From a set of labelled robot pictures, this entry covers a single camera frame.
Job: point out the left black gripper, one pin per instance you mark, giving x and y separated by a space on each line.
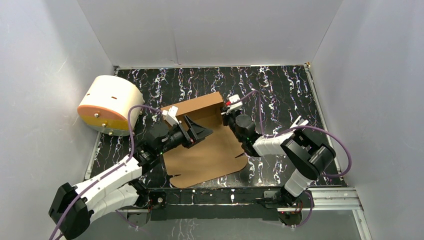
188 131

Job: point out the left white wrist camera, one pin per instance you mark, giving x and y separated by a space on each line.
169 114

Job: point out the aluminium front frame rail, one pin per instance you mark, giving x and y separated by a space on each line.
324 198

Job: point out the brown cardboard box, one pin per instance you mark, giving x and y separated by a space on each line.
218 155

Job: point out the cream cylindrical drum device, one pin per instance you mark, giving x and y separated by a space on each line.
106 104

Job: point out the small white plastic clip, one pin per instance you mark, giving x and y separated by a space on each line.
299 121

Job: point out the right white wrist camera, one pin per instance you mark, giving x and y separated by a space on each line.
233 104

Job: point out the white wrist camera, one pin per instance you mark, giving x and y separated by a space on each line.
233 104
169 114

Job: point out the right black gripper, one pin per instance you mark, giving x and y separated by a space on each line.
226 115

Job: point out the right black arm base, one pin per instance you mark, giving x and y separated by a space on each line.
300 206

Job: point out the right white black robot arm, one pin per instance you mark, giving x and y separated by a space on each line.
300 145

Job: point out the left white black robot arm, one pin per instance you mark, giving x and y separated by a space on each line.
75 207

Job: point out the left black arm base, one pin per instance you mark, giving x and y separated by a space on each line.
147 200

